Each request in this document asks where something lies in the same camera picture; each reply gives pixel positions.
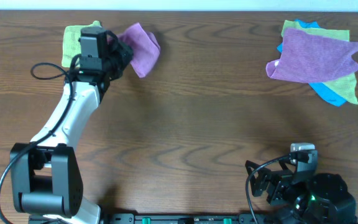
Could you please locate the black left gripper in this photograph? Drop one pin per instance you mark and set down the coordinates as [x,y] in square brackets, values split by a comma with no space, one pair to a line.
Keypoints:
[124,51]

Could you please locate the folded green cloth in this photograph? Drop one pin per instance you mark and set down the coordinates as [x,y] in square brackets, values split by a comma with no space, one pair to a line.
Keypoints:
[71,45]

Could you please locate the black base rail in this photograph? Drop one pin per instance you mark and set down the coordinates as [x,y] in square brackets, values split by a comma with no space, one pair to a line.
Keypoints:
[130,218]

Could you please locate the blue cloth in pile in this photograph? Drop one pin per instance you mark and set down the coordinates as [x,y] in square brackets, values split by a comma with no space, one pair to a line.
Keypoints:
[328,93]

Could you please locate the purple cloth in pile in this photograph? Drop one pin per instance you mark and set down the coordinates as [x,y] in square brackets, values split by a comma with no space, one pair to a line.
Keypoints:
[308,58]

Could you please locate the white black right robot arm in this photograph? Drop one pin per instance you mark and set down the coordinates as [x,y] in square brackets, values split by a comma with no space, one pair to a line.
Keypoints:
[302,195]

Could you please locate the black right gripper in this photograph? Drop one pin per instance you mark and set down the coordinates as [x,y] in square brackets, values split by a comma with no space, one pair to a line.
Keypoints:
[279,178]

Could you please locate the purple microfiber cloth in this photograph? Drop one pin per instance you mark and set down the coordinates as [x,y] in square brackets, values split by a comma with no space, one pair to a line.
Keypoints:
[146,49]

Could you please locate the green cloth in pile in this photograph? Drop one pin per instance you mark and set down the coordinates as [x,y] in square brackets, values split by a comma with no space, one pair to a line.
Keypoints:
[342,85]

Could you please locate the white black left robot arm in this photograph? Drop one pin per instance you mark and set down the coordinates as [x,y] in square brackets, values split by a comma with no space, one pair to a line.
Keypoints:
[46,180]

